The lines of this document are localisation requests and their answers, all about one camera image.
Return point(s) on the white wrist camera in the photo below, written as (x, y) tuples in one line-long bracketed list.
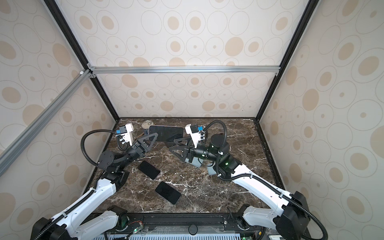
[(196, 133), (124, 134)]

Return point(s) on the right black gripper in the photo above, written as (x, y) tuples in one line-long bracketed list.
[(187, 152)]

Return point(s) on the blue white tin can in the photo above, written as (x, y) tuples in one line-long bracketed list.
[(146, 125)]

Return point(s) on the black phone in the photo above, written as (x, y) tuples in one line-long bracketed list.
[(149, 170), (168, 192)]

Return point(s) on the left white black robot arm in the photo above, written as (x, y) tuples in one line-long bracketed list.
[(90, 192)]

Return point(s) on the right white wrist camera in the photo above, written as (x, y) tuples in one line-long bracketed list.
[(196, 133)]

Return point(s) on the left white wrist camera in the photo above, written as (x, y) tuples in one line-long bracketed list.
[(124, 134)]

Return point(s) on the horizontal aluminium rail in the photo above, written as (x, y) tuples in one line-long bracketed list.
[(185, 70)]

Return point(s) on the left diagonal aluminium rail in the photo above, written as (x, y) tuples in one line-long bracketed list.
[(13, 151)]

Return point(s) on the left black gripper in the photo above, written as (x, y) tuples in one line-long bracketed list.
[(139, 147)]

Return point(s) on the black phone case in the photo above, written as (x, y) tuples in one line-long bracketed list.
[(166, 134)]

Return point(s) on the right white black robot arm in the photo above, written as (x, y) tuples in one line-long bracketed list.
[(255, 186)]

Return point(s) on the light blue phone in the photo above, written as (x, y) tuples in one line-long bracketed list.
[(195, 162), (211, 170)]

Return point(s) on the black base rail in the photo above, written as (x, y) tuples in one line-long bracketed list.
[(160, 226)]

